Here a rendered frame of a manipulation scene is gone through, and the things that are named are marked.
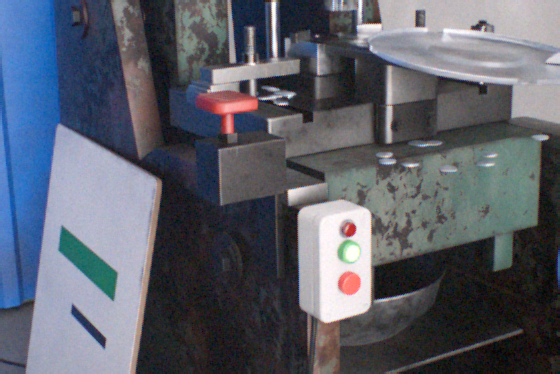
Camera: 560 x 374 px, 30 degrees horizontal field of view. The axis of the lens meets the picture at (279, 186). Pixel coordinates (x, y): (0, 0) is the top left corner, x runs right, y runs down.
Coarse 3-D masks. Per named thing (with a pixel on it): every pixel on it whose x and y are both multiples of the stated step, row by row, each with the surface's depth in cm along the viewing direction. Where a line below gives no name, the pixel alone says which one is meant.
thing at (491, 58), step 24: (384, 48) 135; (408, 48) 136; (432, 48) 135; (456, 48) 136; (480, 48) 138; (504, 48) 139; (528, 48) 143; (552, 48) 143; (432, 72) 124; (456, 72) 126; (480, 72) 127; (504, 72) 128; (528, 72) 129; (552, 72) 130
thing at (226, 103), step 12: (204, 96) 123; (216, 96) 123; (228, 96) 123; (240, 96) 123; (252, 96) 122; (204, 108) 122; (216, 108) 120; (228, 108) 120; (240, 108) 120; (252, 108) 121; (228, 120) 123; (228, 132) 124
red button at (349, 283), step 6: (342, 276) 123; (348, 276) 122; (354, 276) 123; (342, 282) 122; (348, 282) 122; (354, 282) 123; (360, 282) 123; (342, 288) 122; (348, 288) 123; (354, 288) 123; (348, 294) 123
